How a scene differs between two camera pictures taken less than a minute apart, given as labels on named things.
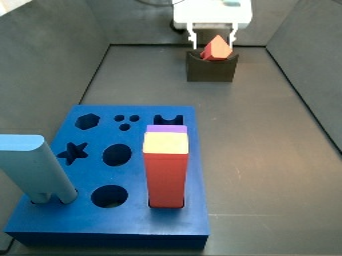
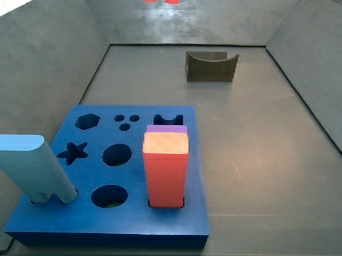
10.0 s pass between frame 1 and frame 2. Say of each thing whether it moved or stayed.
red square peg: stayed
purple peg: stayed
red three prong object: moved
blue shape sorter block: stayed
